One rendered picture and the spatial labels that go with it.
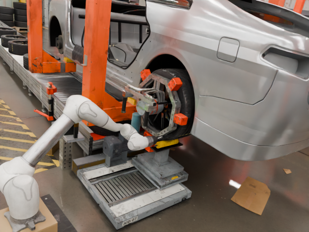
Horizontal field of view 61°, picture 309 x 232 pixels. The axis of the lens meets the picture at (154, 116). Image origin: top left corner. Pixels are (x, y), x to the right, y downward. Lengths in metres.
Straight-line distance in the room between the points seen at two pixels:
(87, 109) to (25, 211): 0.67
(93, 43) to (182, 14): 0.78
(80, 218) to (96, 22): 1.62
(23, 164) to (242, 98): 1.45
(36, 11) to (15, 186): 2.97
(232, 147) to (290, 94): 0.52
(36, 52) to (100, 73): 1.94
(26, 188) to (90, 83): 1.17
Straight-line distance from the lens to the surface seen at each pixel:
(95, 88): 2.51
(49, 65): 4.38
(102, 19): 2.41
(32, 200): 1.69
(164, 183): 2.57
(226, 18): 1.99
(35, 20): 4.22
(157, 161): 2.72
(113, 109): 2.68
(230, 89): 1.91
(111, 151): 2.63
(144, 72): 2.46
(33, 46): 4.26
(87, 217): 2.40
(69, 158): 2.88
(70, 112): 1.80
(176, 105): 2.16
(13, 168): 1.82
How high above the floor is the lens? 1.65
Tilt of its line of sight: 22 degrees down
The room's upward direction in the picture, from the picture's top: 9 degrees clockwise
